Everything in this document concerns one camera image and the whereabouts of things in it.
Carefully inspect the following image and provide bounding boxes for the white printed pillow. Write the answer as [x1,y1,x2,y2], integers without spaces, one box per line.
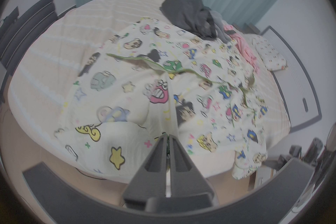
[251,35,287,72]

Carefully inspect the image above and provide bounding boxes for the pink garment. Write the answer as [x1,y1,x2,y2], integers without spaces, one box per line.
[223,21,260,74]

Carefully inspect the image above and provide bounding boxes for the white printed pyjama top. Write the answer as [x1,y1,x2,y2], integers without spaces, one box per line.
[54,16,269,180]

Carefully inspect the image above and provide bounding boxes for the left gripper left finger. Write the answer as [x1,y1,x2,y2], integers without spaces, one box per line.
[123,133,170,210]

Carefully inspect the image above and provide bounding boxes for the black chest of drawers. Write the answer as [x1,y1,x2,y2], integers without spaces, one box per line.
[0,0,58,74]

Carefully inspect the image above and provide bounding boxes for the black garment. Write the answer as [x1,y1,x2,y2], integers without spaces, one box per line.
[160,0,218,40]

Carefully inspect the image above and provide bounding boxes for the bed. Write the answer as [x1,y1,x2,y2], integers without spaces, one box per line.
[8,0,323,184]

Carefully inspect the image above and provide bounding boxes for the grey knit garment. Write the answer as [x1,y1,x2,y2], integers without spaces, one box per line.
[209,10,231,43]

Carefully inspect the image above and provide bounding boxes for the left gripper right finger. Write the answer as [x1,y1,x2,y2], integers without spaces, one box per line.
[169,134,216,202]

